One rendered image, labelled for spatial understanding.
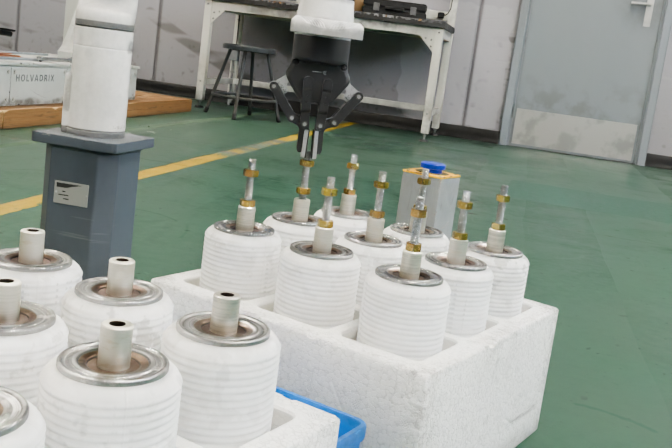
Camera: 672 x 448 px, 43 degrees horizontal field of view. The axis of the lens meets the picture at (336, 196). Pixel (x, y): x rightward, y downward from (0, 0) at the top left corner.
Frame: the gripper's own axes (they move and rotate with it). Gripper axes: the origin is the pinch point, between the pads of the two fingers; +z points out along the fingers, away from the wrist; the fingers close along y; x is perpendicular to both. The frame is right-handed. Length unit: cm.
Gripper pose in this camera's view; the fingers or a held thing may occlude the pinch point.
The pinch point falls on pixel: (309, 143)
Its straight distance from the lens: 115.1
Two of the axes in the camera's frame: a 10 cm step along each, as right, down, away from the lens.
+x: 0.8, 1.8, -9.8
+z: -1.3, 9.8, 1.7
